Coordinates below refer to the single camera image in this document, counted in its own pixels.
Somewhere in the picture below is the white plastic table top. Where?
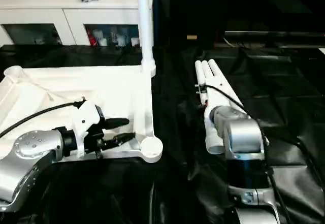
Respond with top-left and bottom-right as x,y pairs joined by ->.
0,65 -> 164,164

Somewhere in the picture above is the white patterned jug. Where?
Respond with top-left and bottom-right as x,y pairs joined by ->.
116,32 -> 127,46

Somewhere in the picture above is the red bottle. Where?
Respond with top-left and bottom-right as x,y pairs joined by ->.
87,29 -> 96,47

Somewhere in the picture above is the white sideboard cabinet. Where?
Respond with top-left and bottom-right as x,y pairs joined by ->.
0,0 -> 155,48

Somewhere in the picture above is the black work mat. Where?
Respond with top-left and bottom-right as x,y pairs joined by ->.
0,43 -> 325,224

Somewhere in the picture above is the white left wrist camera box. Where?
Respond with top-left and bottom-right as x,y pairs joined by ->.
73,101 -> 105,158

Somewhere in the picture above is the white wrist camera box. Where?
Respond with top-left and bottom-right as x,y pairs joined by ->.
194,79 -> 224,123
73,101 -> 105,158

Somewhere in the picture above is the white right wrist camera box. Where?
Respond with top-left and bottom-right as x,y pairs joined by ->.
194,79 -> 224,123

